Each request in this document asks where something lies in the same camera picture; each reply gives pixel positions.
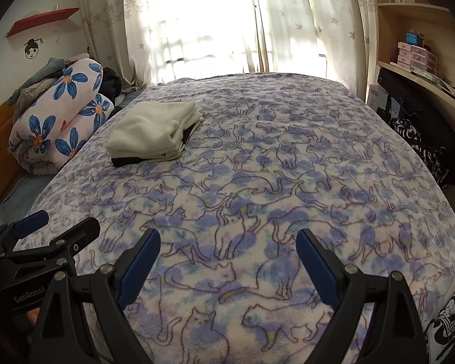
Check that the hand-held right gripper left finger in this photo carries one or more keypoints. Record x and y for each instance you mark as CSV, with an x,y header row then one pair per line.
x,y
138,269

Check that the white fuzzy cardigan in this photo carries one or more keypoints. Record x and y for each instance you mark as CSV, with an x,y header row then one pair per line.
x,y
151,129

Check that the grey papers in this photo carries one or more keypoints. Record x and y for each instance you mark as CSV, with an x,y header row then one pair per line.
x,y
440,81

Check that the white and blue cardboard box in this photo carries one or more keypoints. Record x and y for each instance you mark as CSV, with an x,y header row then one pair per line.
x,y
377,98

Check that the black bag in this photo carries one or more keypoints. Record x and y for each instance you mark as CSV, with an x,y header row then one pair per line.
x,y
413,98

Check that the face wall sticker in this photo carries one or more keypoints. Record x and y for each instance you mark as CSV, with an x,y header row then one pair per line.
x,y
32,50

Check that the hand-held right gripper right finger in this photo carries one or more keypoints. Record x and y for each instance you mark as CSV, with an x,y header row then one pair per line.
x,y
316,269

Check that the dark clothes pile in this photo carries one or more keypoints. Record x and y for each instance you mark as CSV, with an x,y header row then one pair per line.
x,y
112,81

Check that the pink storage drawers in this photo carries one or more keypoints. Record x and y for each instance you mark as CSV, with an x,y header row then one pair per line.
x,y
415,56

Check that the window frame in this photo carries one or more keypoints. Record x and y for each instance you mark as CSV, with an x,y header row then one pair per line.
x,y
261,26

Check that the red wall shelf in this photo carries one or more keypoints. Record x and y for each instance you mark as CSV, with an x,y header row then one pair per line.
x,y
41,21

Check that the green garment with black trim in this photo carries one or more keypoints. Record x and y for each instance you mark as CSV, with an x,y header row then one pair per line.
x,y
129,162

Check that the small blue box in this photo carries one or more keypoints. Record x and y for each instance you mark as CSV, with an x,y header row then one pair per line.
x,y
416,38

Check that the blue grey bed sheet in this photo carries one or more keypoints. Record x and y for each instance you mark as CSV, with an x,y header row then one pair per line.
x,y
19,193

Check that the sheer leaf print curtain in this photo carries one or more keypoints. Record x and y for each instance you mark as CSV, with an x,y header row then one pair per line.
x,y
136,26
307,19

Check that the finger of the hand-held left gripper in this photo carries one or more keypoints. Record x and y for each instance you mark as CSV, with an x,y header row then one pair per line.
x,y
79,233
32,222

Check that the rolled blue floral quilt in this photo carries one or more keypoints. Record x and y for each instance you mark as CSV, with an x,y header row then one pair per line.
x,y
60,121

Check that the wooden headboard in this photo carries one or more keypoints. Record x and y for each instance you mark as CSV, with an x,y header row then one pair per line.
x,y
0,151

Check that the person's left hand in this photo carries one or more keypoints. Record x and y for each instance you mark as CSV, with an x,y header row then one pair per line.
x,y
32,316

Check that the grey clothes pile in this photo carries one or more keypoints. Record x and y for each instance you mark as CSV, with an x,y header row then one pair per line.
x,y
38,79

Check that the wooden bookshelf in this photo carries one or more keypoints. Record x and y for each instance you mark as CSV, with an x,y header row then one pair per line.
x,y
409,15

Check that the person's black white printed clothing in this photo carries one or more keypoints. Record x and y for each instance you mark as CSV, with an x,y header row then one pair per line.
x,y
449,318

